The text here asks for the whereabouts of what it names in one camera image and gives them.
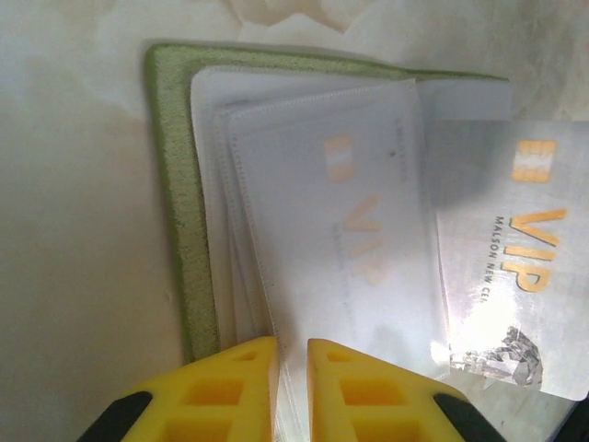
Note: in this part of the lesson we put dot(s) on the green card holder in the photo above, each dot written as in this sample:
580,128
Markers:
179,184

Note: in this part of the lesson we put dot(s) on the silver VIP card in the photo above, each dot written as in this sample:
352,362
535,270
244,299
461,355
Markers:
359,230
529,258

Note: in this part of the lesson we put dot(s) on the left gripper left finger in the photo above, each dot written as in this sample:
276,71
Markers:
221,396

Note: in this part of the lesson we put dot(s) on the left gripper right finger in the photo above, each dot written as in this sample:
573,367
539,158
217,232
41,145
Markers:
368,400

